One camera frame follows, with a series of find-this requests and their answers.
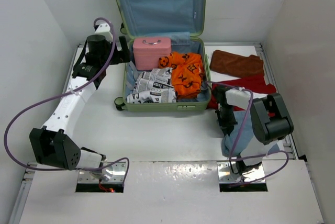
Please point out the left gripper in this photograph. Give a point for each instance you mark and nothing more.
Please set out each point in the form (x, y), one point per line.
(120, 56)

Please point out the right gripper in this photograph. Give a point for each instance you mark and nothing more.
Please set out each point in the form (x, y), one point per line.
(227, 126)

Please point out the light blue jeans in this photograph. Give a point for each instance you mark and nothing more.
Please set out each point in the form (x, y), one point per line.
(245, 137)

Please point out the red shirt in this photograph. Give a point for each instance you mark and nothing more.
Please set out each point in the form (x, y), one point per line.
(255, 83)

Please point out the brown towel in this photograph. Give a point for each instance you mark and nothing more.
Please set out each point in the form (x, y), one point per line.
(236, 65)

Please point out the light green suitcase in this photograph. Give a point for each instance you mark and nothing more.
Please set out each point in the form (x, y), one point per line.
(180, 20)

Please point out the orange black patterned blanket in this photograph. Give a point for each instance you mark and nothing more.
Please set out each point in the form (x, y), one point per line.
(187, 73)

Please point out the newspaper print white cloth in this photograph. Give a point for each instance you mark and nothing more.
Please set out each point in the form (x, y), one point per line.
(153, 87)

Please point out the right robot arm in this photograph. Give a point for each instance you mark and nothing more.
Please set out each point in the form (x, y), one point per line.
(271, 123)

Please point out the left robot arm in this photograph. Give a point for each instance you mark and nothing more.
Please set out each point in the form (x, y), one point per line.
(52, 144)

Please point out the pink cosmetic case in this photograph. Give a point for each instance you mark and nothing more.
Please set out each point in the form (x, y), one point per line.
(148, 50)

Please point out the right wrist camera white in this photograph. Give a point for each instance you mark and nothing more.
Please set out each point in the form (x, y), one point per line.
(239, 98)

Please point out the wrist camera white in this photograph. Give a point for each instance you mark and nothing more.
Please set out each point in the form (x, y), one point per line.
(104, 30)
(239, 98)

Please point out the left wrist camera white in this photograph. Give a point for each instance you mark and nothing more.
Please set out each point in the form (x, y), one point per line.
(104, 30)

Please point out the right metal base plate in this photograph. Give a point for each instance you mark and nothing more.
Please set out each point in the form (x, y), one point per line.
(228, 174)

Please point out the metal base plate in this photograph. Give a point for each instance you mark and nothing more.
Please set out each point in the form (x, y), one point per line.
(228, 174)
(113, 174)

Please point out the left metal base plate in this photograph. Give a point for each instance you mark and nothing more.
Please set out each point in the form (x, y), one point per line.
(113, 174)

